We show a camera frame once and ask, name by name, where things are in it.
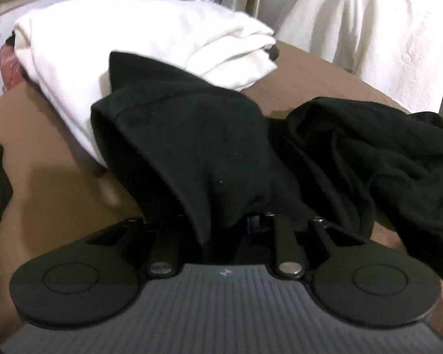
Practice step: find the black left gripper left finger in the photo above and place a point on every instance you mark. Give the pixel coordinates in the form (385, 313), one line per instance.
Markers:
(91, 279)

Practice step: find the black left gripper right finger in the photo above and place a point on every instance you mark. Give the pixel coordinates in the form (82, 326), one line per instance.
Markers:
(357, 280)

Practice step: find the black sweater garment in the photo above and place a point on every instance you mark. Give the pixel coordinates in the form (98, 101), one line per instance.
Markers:
(199, 159)

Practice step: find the red suitcase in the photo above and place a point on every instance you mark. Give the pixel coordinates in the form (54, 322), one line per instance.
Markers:
(9, 65)

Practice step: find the hanging white cloth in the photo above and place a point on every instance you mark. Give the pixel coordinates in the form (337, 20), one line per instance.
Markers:
(395, 46)

